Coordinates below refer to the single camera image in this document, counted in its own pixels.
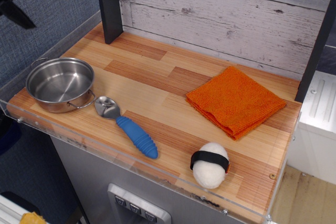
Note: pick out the dark left frame post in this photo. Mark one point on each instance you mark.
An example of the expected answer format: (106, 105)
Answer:
(111, 19)

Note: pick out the dark right frame post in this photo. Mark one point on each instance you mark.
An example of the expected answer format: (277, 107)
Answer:
(316, 52)

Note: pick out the silver metal bowl with handles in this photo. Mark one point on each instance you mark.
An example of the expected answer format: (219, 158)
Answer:
(61, 85)

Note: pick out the spoon with blue handle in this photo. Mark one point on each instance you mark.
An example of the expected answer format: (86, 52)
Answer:
(108, 109)

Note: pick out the clear acrylic table guard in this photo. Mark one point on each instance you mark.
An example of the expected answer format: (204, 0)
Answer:
(95, 153)

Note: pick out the silver button control panel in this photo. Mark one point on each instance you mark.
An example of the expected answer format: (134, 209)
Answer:
(130, 208)

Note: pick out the dark frame post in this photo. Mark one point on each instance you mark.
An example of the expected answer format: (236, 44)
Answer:
(111, 19)
(316, 52)

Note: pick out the white box at right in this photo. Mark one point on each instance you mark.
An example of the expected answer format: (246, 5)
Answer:
(312, 150)

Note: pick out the white plush sushi toy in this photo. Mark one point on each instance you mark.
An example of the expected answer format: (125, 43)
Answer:
(210, 165)

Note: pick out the folded orange cloth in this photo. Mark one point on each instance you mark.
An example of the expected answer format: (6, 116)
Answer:
(234, 102)

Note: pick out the yellow object bottom left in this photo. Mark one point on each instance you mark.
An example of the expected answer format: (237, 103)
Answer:
(32, 218)

